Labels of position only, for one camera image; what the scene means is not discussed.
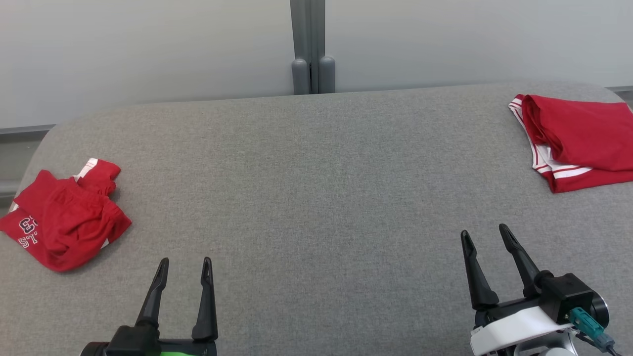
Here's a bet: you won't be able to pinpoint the red white striped shirt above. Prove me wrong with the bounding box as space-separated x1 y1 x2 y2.
509 93 633 194

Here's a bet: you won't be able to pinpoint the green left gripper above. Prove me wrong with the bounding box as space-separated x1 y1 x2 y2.
136 257 219 356

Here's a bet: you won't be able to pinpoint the grey partition post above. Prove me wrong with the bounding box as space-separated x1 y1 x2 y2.
290 0 336 95

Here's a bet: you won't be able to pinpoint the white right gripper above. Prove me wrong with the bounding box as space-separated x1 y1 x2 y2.
460 223 574 356

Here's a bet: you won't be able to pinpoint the grey fabric sofa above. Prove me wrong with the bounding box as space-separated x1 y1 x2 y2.
0 81 633 356

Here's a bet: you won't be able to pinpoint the right teal plug cable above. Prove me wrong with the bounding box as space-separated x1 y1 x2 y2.
568 307 621 356

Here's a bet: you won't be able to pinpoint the red printed shorts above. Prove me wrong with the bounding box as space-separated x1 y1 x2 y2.
0 158 133 273

